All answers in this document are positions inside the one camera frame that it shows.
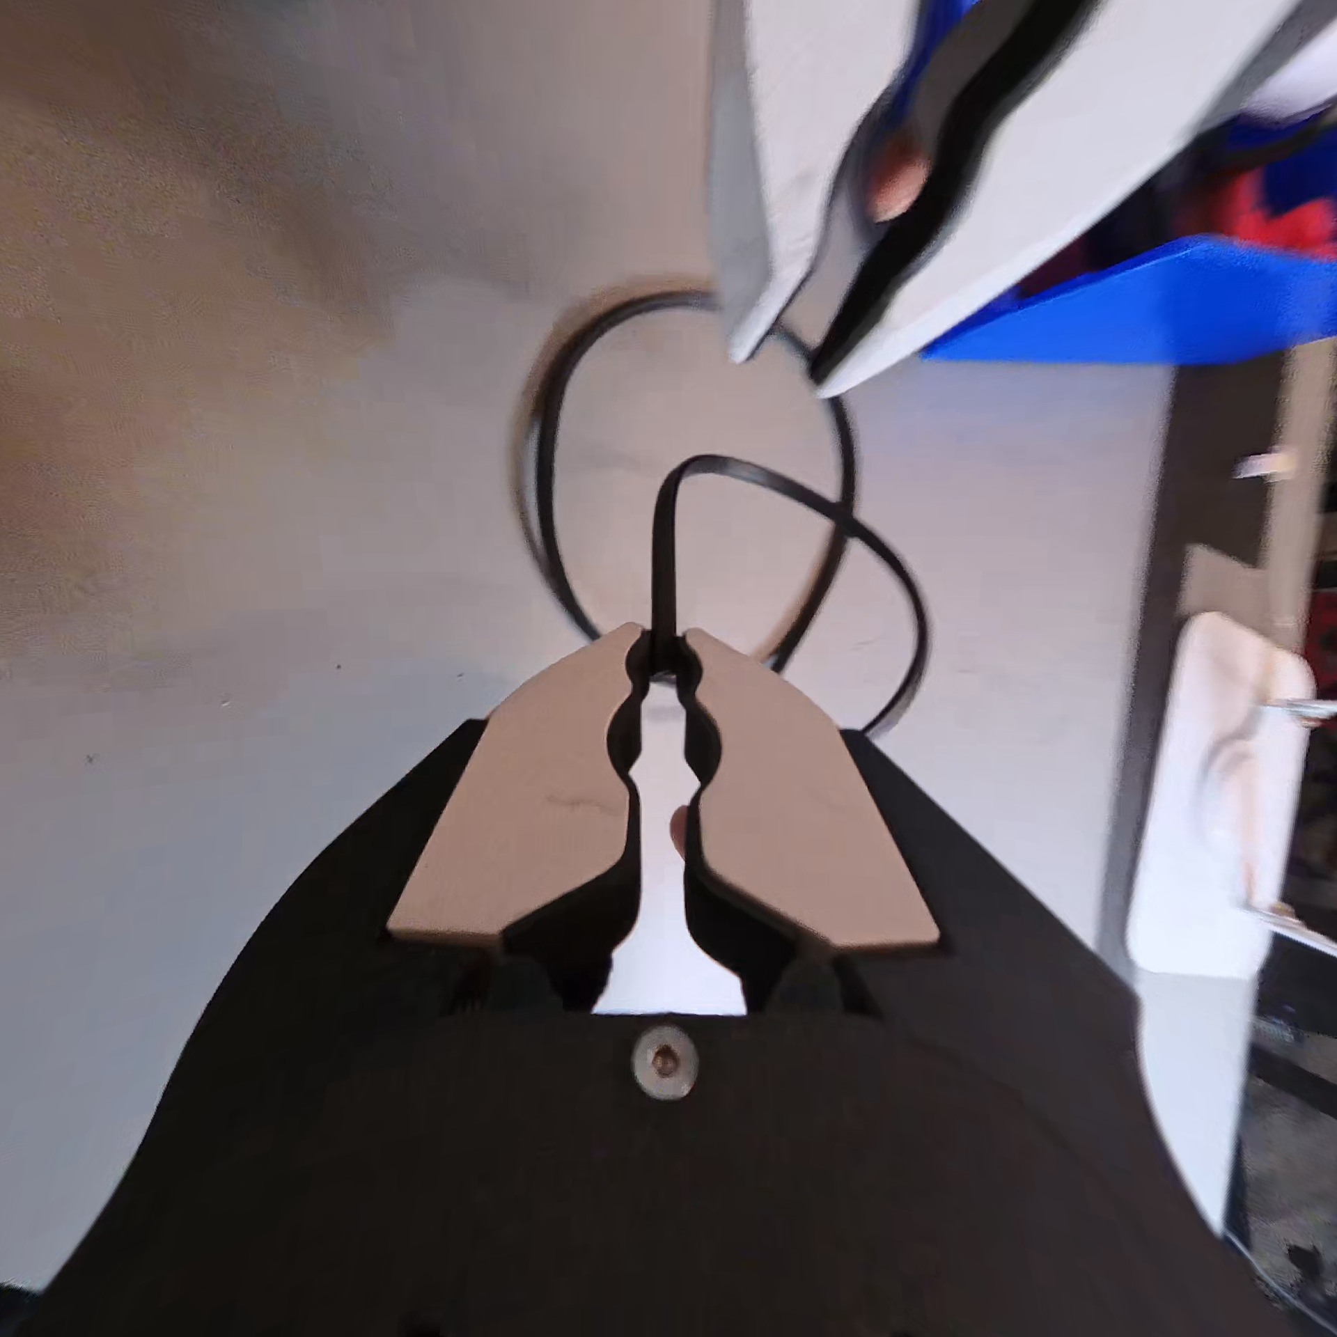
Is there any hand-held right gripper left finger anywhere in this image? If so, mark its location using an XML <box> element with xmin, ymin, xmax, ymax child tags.
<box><xmin>386</xmin><ymin>623</ymin><xmax>656</xmax><ymax>1013</ymax></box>

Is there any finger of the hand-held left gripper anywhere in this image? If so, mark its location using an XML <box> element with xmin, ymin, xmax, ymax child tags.
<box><xmin>809</xmin><ymin>0</ymin><xmax>1337</xmax><ymax>401</ymax></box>
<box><xmin>710</xmin><ymin>0</ymin><xmax>942</xmax><ymax>368</ymax></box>

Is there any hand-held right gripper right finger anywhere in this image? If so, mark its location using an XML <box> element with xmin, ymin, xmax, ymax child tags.
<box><xmin>673</xmin><ymin>627</ymin><xmax>943</xmax><ymax>1013</ymax></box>

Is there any blue plastic bin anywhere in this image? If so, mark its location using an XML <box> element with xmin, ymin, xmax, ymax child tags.
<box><xmin>916</xmin><ymin>99</ymin><xmax>1337</xmax><ymax>369</ymax></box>

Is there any black cable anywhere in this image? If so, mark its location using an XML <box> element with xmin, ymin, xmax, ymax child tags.
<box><xmin>514</xmin><ymin>288</ymin><xmax>932</xmax><ymax>740</ymax></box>

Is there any person's left hand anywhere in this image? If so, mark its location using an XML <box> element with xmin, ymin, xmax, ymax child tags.
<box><xmin>865</xmin><ymin>134</ymin><xmax>935</xmax><ymax>224</ymax></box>

